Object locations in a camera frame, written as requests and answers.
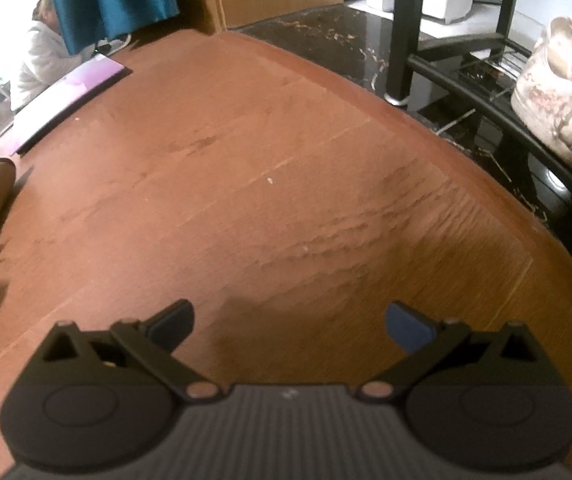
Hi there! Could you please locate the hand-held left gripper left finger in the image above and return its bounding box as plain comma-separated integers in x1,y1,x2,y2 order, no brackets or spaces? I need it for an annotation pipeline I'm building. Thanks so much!
22,299,217,403

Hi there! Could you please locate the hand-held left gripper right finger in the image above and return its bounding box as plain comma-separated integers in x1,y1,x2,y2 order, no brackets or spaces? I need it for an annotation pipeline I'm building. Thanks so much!
359,301,566,401

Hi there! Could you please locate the black metal chair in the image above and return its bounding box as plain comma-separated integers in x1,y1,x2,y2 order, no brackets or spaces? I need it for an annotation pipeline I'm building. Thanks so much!
387,0,572,295

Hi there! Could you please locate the white beaded handbag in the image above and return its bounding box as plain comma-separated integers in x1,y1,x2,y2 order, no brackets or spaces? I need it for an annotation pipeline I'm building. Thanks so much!
510,16,572,169

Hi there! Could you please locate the purple flat box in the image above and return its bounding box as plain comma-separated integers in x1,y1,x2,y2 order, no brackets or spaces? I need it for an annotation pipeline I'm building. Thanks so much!
0,55,133,156

